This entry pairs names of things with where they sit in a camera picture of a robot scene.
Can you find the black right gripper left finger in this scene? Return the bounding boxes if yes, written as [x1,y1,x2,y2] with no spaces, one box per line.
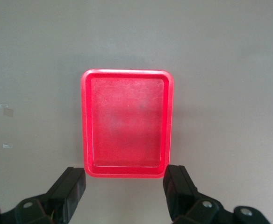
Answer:
[14,167,87,224]

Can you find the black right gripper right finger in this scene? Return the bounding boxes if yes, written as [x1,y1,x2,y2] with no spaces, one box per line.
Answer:
[163,165,233,224]

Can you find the red plastic tray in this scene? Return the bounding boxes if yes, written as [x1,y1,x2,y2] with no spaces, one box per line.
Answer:
[80,68,175,179]

